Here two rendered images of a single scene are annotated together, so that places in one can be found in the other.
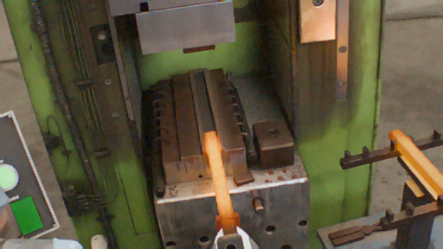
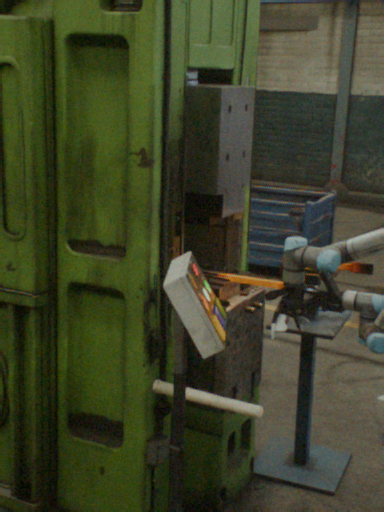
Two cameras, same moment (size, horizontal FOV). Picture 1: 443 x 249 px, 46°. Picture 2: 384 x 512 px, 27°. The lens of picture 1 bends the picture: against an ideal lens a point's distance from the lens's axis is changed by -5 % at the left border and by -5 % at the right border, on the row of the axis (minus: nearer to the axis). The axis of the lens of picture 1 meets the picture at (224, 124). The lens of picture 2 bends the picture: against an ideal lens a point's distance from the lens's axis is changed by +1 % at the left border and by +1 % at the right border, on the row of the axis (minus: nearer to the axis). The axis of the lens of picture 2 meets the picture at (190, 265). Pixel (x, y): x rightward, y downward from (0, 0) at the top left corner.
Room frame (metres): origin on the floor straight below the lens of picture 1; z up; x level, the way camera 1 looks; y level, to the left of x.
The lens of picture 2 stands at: (-0.49, 2.79, 1.86)
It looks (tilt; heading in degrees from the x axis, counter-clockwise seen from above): 15 degrees down; 302
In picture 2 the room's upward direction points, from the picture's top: 2 degrees clockwise
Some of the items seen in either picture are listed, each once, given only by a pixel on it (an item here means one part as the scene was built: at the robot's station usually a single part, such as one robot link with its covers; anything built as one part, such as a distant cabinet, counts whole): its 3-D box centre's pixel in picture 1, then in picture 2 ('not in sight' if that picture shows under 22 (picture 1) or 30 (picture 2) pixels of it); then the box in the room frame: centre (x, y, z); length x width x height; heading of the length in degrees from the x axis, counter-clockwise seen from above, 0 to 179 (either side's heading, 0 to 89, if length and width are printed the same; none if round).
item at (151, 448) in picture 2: not in sight; (157, 449); (1.13, 0.42, 0.36); 0.09 x 0.07 x 0.12; 94
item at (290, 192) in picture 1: (225, 187); (187, 336); (1.26, 0.02, 0.69); 0.56 x 0.38 x 0.45; 4
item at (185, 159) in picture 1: (197, 118); (185, 281); (1.25, 0.07, 0.96); 0.42 x 0.20 x 0.09; 4
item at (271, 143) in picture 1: (272, 143); (235, 279); (1.11, -0.12, 0.95); 0.12 x 0.08 x 0.06; 4
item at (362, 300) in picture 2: not in sight; (370, 304); (0.46, -0.01, 0.99); 0.11 x 0.08 x 0.09; 4
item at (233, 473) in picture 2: not in sight; (184, 432); (1.26, 0.02, 0.23); 0.55 x 0.37 x 0.47; 4
